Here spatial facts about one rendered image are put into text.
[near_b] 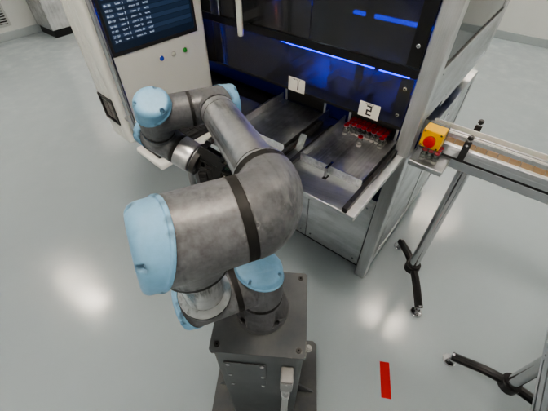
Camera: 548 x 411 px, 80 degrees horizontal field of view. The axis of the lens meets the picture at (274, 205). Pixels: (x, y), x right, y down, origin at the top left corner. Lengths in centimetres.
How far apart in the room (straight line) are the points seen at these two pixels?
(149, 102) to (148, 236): 39
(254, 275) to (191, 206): 42
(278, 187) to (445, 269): 190
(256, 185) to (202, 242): 9
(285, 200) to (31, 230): 240
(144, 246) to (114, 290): 175
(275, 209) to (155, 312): 163
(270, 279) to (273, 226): 40
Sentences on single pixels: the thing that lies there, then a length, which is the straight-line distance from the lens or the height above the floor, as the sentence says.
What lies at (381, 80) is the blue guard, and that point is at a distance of 130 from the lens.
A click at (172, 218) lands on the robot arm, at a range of 37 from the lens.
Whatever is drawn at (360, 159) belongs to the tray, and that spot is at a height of 88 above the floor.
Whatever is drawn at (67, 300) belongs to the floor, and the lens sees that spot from 221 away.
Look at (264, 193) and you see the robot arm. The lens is 39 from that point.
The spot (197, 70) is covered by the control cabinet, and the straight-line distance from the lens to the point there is 170.
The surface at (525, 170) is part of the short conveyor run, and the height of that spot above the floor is 93.
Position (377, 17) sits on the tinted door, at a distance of 126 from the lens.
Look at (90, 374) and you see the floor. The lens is 195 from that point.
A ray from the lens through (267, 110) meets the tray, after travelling 158.
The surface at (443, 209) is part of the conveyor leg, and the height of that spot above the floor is 60.
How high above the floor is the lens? 168
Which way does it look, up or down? 46 degrees down
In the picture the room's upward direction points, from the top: straight up
